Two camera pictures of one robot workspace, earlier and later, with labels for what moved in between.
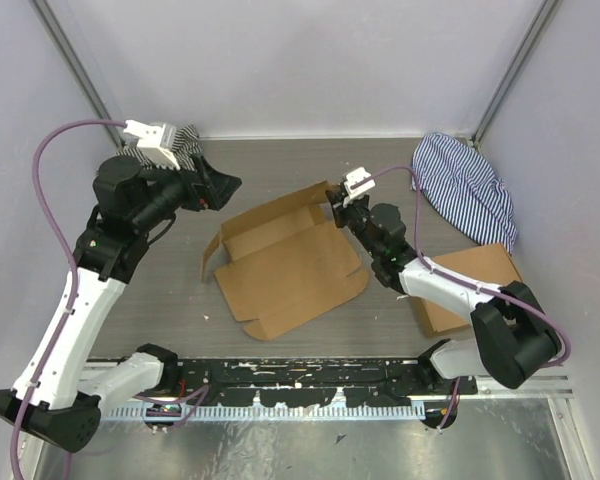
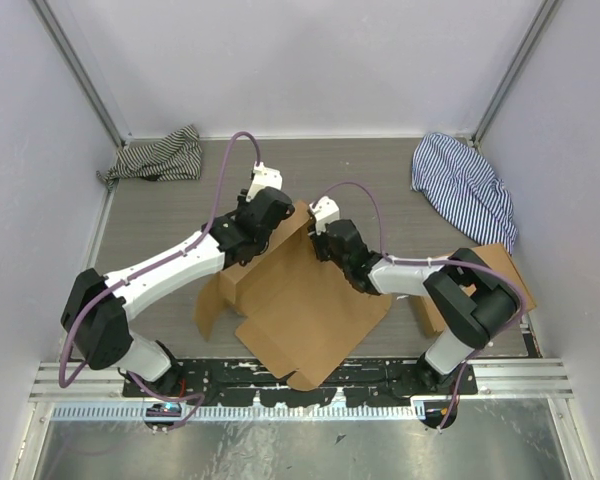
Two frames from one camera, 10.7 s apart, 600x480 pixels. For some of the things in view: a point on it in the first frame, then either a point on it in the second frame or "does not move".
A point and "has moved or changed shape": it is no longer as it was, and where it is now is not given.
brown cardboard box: [287, 264] has moved or changed shape
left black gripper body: [182, 191] to [244, 204]
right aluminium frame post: [511, 72] does not move
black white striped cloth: [184, 149] does not move
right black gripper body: [355, 214] to [325, 249]
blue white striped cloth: [464, 190] does not move
